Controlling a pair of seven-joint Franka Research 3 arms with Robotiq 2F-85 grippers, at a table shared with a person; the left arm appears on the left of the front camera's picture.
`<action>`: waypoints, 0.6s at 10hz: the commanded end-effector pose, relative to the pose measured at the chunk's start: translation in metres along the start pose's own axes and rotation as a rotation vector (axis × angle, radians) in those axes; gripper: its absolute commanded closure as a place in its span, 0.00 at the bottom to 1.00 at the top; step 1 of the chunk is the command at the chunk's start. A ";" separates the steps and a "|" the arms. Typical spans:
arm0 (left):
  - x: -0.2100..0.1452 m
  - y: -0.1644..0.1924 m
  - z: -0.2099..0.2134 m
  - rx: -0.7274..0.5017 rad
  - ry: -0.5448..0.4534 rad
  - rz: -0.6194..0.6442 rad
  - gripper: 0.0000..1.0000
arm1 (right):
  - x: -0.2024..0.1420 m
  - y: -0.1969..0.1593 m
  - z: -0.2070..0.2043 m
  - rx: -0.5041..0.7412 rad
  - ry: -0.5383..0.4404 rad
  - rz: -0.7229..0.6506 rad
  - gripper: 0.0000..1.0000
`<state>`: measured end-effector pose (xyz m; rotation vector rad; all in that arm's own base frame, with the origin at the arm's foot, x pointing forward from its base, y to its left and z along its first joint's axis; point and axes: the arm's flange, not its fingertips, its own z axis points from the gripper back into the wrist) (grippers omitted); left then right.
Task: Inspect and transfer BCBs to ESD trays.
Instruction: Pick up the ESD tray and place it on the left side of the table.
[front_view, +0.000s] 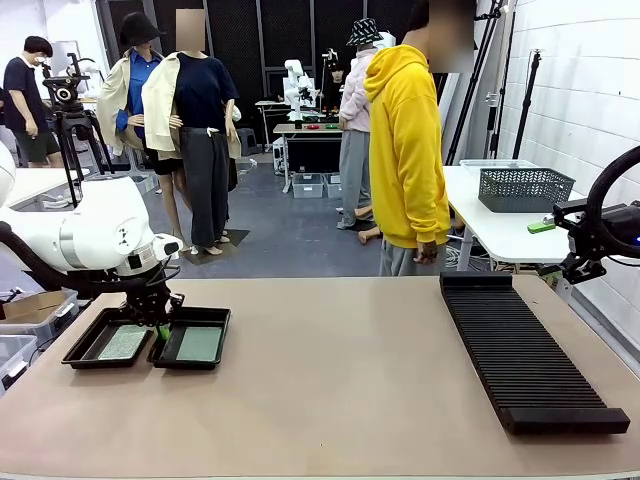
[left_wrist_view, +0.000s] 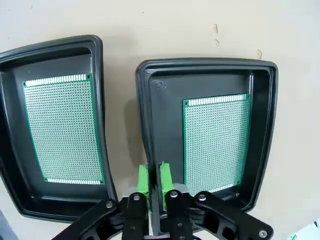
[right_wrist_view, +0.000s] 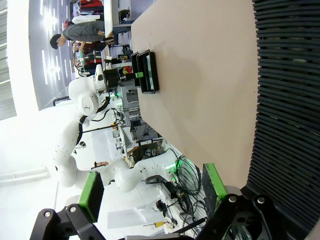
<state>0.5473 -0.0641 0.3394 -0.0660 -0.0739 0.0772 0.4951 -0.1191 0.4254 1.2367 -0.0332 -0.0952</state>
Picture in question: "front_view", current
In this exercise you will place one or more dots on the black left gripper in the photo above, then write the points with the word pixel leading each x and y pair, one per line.
pixel 147 297

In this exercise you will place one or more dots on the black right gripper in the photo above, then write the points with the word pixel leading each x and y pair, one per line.
pixel 617 225

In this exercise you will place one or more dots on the green mesh sheet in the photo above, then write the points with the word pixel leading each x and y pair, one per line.
pixel 122 342

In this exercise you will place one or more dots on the green circuit board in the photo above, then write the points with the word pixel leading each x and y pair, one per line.
pixel 200 344

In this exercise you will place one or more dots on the black ESD tray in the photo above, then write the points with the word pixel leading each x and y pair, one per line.
pixel 200 362
pixel 82 352

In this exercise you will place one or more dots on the yellow-sleeved right forearm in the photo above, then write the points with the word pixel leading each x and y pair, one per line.
pixel 429 215

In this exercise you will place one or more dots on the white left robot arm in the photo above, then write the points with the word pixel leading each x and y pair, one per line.
pixel 100 225

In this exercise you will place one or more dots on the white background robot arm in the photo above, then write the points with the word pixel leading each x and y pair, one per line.
pixel 295 80

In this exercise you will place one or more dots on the person's right hand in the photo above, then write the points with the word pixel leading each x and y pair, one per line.
pixel 426 252

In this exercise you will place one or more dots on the clear bin with cardboard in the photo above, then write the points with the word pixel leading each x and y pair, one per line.
pixel 50 325

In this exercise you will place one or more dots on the clear plastic bin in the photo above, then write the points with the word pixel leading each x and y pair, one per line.
pixel 500 163

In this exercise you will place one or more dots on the black slotted board rack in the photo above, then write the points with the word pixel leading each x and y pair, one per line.
pixel 525 360

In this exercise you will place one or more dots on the clear lidded bin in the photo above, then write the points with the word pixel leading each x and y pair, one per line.
pixel 15 350

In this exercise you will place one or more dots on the black boom stand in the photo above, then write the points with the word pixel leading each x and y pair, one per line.
pixel 492 98

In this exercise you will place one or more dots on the black light stand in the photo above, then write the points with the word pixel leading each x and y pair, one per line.
pixel 534 70

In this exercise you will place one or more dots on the person in yellow hoodie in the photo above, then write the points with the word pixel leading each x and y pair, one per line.
pixel 400 150

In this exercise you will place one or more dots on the loose mannequin leg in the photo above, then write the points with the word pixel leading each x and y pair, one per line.
pixel 365 212
pixel 370 234

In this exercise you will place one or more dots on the grey step stool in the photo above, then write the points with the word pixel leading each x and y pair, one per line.
pixel 247 140

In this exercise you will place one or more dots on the clear storage box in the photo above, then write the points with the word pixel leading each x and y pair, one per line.
pixel 307 185
pixel 332 185

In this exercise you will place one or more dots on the white computer case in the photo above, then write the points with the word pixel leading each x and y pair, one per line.
pixel 278 155

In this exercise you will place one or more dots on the mannequin black hat beige coat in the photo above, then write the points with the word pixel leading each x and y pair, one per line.
pixel 135 85

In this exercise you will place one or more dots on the mannequin navy top grey trousers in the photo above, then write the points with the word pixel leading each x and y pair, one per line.
pixel 205 90

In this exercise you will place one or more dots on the wooden-top background table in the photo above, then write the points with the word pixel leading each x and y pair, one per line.
pixel 300 129

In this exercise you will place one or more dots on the mannequin pink fleece patterned hat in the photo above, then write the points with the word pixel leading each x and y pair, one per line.
pixel 355 95

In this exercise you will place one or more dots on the person in navy shirt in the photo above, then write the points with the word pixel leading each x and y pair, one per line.
pixel 25 100

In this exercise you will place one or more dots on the person in black clothes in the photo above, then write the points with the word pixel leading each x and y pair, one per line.
pixel 337 87

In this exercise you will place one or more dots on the white board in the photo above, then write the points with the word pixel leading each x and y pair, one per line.
pixel 62 55

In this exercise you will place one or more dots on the dark mannequin base plate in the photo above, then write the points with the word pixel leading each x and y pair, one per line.
pixel 235 237

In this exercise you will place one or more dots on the black camera tripod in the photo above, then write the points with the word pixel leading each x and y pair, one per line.
pixel 65 92

